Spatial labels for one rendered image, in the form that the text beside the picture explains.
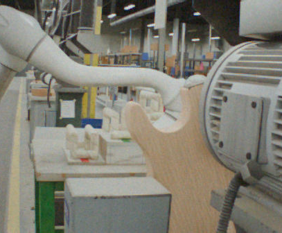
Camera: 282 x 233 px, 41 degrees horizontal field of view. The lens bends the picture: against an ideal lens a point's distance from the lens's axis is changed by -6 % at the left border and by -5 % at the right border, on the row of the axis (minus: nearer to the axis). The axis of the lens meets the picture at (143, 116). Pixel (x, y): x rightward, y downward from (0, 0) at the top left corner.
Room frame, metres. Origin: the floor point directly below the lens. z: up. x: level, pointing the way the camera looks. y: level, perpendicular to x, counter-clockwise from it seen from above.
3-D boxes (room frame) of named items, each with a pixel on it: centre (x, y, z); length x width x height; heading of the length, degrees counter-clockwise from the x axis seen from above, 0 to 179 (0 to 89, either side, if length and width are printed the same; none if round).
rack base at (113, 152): (1.64, 0.10, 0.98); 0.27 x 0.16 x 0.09; 18
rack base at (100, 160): (1.59, 0.24, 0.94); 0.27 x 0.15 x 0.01; 18
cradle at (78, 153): (1.50, 0.22, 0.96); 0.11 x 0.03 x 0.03; 108
